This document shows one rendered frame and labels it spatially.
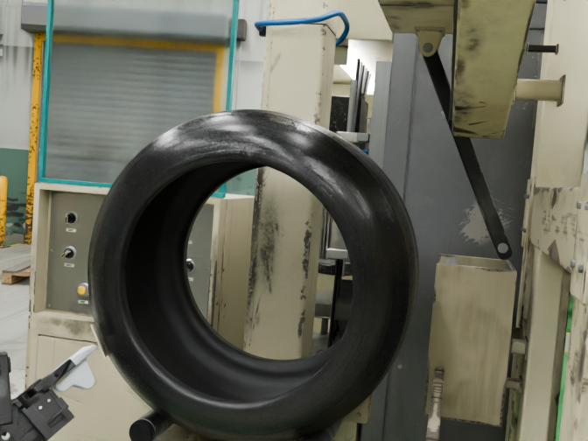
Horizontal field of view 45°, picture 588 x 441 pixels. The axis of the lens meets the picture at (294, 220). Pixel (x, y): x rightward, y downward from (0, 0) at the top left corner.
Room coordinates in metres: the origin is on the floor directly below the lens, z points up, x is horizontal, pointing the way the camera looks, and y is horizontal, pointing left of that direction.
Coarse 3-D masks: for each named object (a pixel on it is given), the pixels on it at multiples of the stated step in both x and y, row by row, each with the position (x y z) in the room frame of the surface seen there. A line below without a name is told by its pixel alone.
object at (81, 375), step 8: (80, 352) 1.13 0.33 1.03; (88, 352) 1.13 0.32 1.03; (72, 360) 1.11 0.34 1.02; (80, 360) 1.12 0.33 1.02; (56, 368) 1.11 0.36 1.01; (80, 368) 1.12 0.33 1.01; (88, 368) 1.12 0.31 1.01; (72, 376) 1.11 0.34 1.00; (80, 376) 1.11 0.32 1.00; (88, 376) 1.12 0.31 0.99; (56, 384) 1.09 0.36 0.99; (64, 384) 1.10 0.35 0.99; (72, 384) 1.10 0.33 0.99; (80, 384) 1.11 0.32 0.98; (88, 384) 1.12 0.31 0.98
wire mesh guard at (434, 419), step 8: (440, 368) 1.32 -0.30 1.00; (440, 376) 1.26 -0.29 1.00; (440, 384) 1.21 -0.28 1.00; (432, 392) 1.16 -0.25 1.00; (440, 392) 1.17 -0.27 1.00; (432, 400) 1.12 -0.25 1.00; (440, 400) 1.12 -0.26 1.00; (432, 408) 1.08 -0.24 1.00; (440, 408) 1.08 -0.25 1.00; (432, 416) 1.04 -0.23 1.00; (440, 416) 1.04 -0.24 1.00; (432, 424) 1.00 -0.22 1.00; (432, 432) 0.97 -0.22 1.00; (432, 440) 0.94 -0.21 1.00
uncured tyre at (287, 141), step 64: (192, 128) 1.14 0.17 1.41; (256, 128) 1.11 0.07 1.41; (320, 128) 1.14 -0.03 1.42; (128, 192) 1.14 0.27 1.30; (192, 192) 1.40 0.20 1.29; (320, 192) 1.07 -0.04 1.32; (384, 192) 1.10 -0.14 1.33; (128, 256) 1.32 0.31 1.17; (384, 256) 1.05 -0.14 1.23; (128, 320) 1.14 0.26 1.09; (192, 320) 1.39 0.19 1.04; (384, 320) 1.05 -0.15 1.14; (128, 384) 1.18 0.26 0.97; (192, 384) 1.30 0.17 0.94; (256, 384) 1.36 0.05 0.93; (320, 384) 1.06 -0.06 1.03
